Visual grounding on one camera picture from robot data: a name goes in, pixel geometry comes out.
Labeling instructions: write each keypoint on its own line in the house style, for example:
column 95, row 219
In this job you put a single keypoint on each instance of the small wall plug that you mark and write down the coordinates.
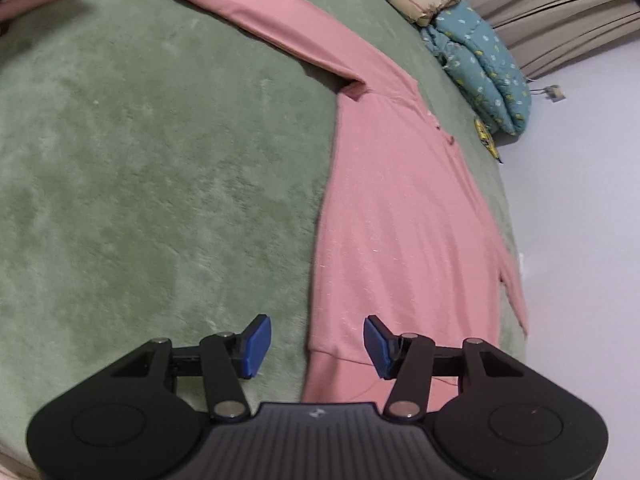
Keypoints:
column 554, row 92

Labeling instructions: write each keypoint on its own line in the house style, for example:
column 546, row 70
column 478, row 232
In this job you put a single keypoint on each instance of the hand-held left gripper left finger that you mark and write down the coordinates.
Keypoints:
column 257, row 347

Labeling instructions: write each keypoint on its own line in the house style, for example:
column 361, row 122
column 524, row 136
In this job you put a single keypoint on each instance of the green fleece blanket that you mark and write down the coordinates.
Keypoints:
column 150, row 185

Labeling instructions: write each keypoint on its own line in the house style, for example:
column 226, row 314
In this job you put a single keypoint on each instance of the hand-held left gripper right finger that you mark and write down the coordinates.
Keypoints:
column 377, row 347

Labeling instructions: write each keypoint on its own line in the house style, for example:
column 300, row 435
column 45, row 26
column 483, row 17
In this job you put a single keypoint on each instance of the yellow and blue pouch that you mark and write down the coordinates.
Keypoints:
column 485, row 135

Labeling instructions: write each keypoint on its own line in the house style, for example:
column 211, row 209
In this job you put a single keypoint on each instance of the teal floral folded quilt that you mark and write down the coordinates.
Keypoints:
column 480, row 65

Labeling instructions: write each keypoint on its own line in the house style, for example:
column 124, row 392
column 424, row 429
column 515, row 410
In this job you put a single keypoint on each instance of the pink sweatshirt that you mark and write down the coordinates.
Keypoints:
column 400, row 210

